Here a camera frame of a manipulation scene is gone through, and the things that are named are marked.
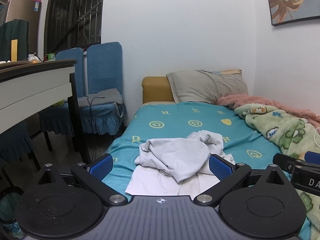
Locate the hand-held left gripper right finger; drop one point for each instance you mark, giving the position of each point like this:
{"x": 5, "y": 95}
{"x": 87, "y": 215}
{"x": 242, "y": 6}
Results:
{"x": 220, "y": 167}

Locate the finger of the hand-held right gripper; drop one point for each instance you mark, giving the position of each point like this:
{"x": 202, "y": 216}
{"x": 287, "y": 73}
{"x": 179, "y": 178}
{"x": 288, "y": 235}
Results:
{"x": 313, "y": 157}
{"x": 282, "y": 161}

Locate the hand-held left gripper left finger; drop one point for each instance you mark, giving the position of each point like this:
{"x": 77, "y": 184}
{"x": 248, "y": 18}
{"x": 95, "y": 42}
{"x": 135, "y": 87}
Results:
{"x": 101, "y": 167}

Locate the white t-shirt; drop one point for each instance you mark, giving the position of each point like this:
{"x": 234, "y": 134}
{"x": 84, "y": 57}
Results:
{"x": 170, "y": 155}

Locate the green printed fleece blanket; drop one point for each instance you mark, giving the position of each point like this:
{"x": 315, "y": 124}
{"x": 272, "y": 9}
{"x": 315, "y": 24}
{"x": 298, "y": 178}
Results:
{"x": 275, "y": 127}

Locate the teal printed bed sheet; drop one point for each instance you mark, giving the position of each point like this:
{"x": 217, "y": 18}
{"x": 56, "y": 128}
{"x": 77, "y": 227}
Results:
{"x": 180, "y": 115}

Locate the pink fluffy blanket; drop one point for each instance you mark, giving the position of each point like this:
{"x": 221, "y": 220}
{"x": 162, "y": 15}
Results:
{"x": 250, "y": 100}

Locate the grey cloth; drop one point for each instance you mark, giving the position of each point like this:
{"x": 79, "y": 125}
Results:
{"x": 105, "y": 97}

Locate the yellow-green ball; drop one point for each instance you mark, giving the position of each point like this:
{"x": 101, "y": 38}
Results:
{"x": 59, "y": 103}

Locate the grey pillow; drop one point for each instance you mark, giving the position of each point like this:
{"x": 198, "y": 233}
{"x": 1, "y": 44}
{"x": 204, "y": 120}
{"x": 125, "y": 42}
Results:
{"x": 205, "y": 87}

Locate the blue covered chair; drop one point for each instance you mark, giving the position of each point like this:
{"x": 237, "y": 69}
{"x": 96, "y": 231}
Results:
{"x": 12, "y": 142}
{"x": 70, "y": 60}
{"x": 105, "y": 65}

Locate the yellow bed headboard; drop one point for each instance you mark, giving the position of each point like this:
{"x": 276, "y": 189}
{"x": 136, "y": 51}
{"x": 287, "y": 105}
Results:
{"x": 156, "y": 90}

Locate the tan pillow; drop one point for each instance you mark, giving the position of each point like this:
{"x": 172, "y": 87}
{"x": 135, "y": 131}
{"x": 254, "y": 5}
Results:
{"x": 233, "y": 71}

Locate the waste bin with teal bag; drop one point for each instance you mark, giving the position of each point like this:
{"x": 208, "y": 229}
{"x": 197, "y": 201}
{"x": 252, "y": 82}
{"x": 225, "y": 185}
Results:
{"x": 7, "y": 205}

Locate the white and dark table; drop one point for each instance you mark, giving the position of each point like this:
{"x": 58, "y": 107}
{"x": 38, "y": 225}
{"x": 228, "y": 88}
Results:
{"x": 32, "y": 87}

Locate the green box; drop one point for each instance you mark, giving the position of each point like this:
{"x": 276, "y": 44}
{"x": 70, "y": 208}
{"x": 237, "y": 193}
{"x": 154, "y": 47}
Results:
{"x": 51, "y": 56}

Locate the yellow tag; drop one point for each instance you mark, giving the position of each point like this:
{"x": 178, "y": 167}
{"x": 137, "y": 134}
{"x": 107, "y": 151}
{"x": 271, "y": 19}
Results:
{"x": 14, "y": 50}

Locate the dark window grille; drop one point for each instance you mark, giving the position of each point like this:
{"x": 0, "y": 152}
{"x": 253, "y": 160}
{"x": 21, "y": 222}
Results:
{"x": 65, "y": 17}

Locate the dark green chair back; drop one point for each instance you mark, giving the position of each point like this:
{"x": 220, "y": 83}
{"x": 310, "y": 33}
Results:
{"x": 15, "y": 30}

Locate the cardboard box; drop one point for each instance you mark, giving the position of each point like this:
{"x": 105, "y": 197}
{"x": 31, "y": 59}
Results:
{"x": 22, "y": 10}

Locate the leaf wall picture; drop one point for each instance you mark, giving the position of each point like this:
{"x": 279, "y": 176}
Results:
{"x": 285, "y": 0}

